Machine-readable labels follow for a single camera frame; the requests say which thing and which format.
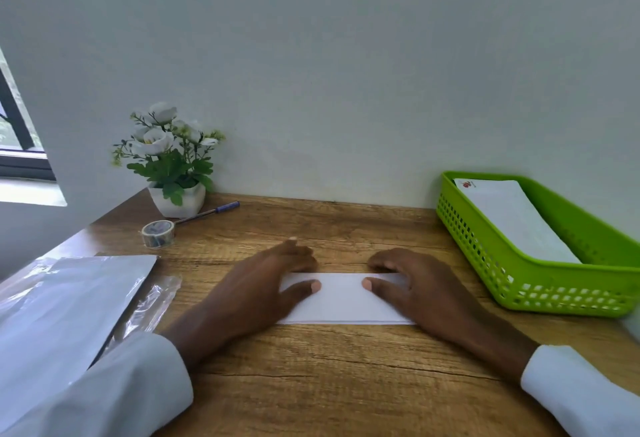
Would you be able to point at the person's left forearm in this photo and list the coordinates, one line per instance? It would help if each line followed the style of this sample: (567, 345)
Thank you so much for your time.
(115, 391)

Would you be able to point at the person's left hand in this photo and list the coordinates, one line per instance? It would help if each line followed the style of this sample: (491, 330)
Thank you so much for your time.
(252, 292)

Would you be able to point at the white flowers in white pot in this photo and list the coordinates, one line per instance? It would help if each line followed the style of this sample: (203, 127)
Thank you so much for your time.
(170, 162)

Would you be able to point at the person's right hand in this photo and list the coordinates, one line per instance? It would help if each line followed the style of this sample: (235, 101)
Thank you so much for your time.
(425, 292)

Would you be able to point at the white paper sheet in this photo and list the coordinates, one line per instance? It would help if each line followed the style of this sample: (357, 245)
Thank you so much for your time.
(55, 316)

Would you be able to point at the clear tape roll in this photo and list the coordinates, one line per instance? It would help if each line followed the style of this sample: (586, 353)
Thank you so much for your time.
(158, 235)

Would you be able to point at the blue pen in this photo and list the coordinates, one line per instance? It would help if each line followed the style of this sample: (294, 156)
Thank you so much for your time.
(215, 211)

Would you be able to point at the person's right thumb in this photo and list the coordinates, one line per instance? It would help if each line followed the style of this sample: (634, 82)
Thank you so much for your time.
(377, 289)

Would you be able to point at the white envelope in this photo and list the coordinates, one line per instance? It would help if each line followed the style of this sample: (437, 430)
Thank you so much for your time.
(515, 217)

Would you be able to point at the person's right forearm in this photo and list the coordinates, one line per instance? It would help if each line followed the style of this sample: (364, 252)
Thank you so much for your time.
(560, 391)

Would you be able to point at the green plastic basket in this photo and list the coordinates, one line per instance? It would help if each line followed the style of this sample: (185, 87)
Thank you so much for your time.
(550, 284)

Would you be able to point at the clear plastic sleeve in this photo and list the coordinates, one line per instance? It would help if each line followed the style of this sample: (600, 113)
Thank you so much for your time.
(150, 302)

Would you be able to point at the black window frame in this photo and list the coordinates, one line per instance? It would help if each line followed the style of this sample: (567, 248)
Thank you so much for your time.
(20, 152)

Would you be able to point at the person's left thumb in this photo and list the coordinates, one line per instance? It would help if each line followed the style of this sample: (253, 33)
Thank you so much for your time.
(302, 291)

